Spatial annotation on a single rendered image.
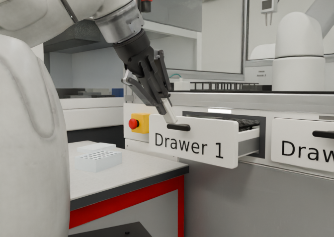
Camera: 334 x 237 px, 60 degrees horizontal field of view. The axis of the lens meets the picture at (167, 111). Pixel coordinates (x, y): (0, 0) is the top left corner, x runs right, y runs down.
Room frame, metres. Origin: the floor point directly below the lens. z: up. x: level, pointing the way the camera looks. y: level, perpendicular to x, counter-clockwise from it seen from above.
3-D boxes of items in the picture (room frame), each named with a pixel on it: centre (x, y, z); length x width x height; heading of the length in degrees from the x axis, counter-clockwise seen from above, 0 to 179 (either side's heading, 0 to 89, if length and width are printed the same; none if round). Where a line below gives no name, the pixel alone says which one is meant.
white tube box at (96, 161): (0.89, 0.21, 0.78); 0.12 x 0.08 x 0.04; 152
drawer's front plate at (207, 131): (0.76, -0.06, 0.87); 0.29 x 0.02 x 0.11; 46
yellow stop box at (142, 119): (1.07, 0.10, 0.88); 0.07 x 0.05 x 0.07; 46
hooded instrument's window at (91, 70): (2.30, 0.84, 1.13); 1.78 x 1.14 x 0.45; 46
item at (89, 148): (1.13, 0.28, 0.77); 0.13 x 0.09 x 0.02; 149
